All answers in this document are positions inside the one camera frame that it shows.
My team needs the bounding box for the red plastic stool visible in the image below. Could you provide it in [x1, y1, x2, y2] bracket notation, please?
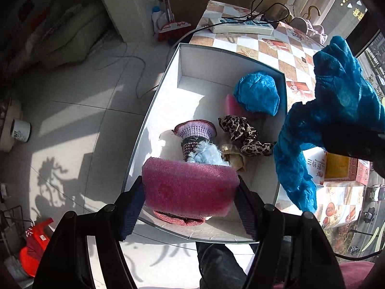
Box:
[19, 217, 55, 278]

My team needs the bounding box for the white printed mug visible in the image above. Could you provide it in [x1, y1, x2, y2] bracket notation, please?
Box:
[10, 119, 32, 143]

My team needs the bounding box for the beige round pot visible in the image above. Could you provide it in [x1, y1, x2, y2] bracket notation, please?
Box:
[0, 99, 23, 153]

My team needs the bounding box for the light blue fluffy scrunchie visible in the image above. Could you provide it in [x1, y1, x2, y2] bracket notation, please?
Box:
[186, 142, 231, 166]

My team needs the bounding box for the beige folded bedding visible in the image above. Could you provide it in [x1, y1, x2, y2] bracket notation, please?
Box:
[18, 0, 112, 70]

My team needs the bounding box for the purple striped knitted cover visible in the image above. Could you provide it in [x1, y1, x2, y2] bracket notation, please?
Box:
[171, 120, 218, 161]

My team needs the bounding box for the pink garment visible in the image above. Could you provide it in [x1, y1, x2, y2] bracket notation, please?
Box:
[305, 20, 328, 45]

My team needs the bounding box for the red broom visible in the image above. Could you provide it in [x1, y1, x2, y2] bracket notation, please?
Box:
[158, 0, 192, 43]

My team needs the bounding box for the white cardboard box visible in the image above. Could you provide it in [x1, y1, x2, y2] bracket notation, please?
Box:
[120, 43, 288, 244]

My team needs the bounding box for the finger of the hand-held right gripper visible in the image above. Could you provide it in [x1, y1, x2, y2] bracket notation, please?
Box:
[321, 127, 363, 158]

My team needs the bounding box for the white polka dot scrunchie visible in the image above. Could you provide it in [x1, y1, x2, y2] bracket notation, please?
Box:
[221, 144, 249, 171]

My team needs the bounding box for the white power strip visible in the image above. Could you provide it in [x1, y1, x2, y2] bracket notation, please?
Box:
[209, 16, 275, 35]

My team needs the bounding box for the blue disposable shoe cover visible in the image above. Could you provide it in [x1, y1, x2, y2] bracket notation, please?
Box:
[233, 72, 280, 117]
[274, 35, 385, 213]

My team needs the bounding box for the black power cable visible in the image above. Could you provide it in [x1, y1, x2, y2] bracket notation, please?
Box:
[247, 0, 291, 29]

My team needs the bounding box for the leopard print scrunchie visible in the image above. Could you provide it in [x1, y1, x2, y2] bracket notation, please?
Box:
[218, 115, 276, 157]

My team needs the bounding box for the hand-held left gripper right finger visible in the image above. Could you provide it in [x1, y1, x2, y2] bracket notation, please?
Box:
[235, 184, 346, 289]

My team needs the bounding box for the pink foam sponge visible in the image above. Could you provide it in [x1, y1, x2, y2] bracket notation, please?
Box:
[141, 157, 241, 219]
[225, 94, 251, 118]

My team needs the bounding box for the person's dark trouser leg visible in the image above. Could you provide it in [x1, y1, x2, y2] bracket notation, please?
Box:
[195, 241, 262, 289]

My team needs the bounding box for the red printed carton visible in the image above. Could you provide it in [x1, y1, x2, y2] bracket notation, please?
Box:
[307, 146, 371, 187]

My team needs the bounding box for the person's maroon clothing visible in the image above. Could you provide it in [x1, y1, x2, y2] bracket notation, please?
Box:
[338, 260, 380, 289]

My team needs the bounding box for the white bottle blue cap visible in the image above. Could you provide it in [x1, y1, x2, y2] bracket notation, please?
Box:
[151, 6, 166, 34]

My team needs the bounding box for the grey rounded object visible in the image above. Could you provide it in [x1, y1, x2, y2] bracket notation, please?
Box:
[289, 16, 310, 34]

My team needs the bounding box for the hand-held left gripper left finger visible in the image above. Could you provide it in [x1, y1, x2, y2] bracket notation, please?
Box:
[32, 176, 146, 289]

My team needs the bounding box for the checked printed tablecloth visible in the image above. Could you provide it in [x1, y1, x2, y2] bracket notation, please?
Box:
[188, 0, 366, 230]

